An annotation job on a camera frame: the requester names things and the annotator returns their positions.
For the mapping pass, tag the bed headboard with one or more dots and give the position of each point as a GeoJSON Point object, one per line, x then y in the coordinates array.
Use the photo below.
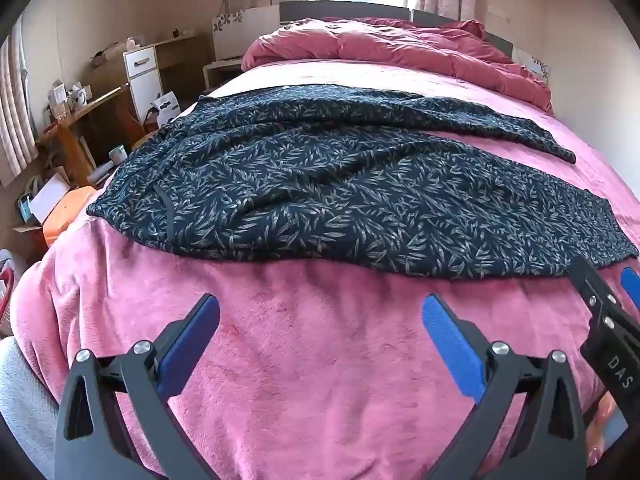
{"type": "Point", "coordinates": [320, 10]}

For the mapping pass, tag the white cup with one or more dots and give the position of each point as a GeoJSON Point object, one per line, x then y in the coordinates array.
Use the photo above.
{"type": "Point", "coordinates": [118, 155]}

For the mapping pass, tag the white drawer cabinet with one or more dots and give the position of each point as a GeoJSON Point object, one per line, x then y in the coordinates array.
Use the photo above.
{"type": "Point", "coordinates": [142, 77]}

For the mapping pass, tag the black and white box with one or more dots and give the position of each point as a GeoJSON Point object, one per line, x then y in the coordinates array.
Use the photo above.
{"type": "Point", "coordinates": [166, 109]}

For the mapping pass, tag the person's right hand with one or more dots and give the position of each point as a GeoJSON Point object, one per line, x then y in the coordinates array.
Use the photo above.
{"type": "Point", "coordinates": [602, 427]}

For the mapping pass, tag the white bedside table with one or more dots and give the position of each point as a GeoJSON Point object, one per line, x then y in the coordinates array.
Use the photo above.
{"type": "Point", "coordinates": [222, 72]}

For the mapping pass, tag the pink striped curtain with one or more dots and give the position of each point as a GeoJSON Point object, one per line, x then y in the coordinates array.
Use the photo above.
{"type": "Point", "coordinates": [15, 110]}

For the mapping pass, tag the grey fabric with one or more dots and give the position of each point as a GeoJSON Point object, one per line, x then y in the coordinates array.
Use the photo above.
{"type": "Point", "coordinates": [25, 410]}

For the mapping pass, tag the small white box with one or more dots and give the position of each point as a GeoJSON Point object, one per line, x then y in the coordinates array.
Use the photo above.
{"type": "Point", "coordinates": [58, 96]}

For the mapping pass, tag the wooden shelf unit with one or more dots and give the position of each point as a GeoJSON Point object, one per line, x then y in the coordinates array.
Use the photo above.
{"type": "Point", "coordinates": [175, 60]}

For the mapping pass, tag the orange box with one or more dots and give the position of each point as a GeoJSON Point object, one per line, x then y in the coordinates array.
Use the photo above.
{"type": "Point", "coordinates": [67, 215]}

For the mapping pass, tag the wooden desk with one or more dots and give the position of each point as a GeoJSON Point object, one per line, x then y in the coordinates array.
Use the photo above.
{"type": "Point", "coordinates": [75, 130]}

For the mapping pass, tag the white printed mug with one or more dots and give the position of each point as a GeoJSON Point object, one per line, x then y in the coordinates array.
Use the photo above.
{"type": "Point", "coordinates": [78, 100]}

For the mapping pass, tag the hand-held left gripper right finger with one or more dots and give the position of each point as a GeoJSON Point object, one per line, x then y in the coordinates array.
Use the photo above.
{"type": "Point", "coordinates": [445, 335]}

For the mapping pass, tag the red rimmed basket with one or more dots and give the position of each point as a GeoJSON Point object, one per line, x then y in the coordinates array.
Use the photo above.
{"type": "Point", "coordinates": [9, 290]}

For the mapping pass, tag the red duvet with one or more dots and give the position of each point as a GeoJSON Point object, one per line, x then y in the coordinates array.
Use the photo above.
{"type": "Point", "coordinates": [400, 50]}

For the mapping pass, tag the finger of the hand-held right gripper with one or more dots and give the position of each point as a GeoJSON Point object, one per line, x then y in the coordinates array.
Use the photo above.
{"type": "Point", "coordinates": [631, 286]}
{"type": "Point", "coordinates": [592, 290]}

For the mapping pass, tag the pink fleece blanket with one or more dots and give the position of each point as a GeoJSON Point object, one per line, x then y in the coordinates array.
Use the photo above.
{"type": "Point", "coordinates": [300, 360]}

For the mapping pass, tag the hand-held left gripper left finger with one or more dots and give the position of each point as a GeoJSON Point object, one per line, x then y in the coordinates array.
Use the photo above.
{"type": "Point", "coordinates": [197, 330]}

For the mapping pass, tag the white carton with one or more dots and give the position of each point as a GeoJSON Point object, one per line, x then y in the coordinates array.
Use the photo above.
{"type": "Point", "coordinates": [47, 197]}

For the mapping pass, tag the dark leaf print pants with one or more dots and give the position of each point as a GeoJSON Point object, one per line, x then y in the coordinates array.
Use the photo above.
{"type": "Point", "coordinates": [325, 185]}

